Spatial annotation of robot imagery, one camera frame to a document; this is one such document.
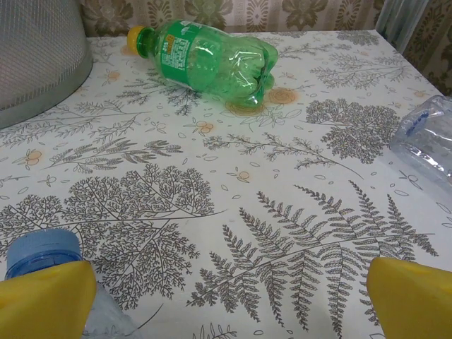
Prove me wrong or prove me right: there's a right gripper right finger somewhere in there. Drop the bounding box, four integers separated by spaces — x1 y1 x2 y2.
366 256 452 339

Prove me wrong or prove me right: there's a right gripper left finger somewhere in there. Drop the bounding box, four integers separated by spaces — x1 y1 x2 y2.
0 260 98 339

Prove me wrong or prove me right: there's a blue cap clear water bottle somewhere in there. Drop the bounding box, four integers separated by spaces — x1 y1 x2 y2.
5 228 142 339

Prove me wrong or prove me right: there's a clear bluish plastic bottle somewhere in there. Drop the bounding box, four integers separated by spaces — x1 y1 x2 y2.
390 94 452 198

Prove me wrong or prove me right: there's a green bottle yellow cap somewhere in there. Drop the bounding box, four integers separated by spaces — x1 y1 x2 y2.
126 19 280 109

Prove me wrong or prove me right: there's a grey mesh waste bin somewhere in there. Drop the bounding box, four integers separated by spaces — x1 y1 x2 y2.
0 0 95 130

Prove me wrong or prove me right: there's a floral plastic tablecloth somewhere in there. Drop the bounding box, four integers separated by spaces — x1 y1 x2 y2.
0 30 452 339

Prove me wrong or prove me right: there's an aluminium frame post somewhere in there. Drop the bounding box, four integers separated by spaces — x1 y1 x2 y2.
374 0 417 54

